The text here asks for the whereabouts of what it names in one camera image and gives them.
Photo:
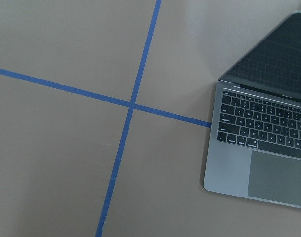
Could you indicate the grey laptop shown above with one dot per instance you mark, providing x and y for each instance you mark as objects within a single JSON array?
[{"x": 254, "y": 147}]

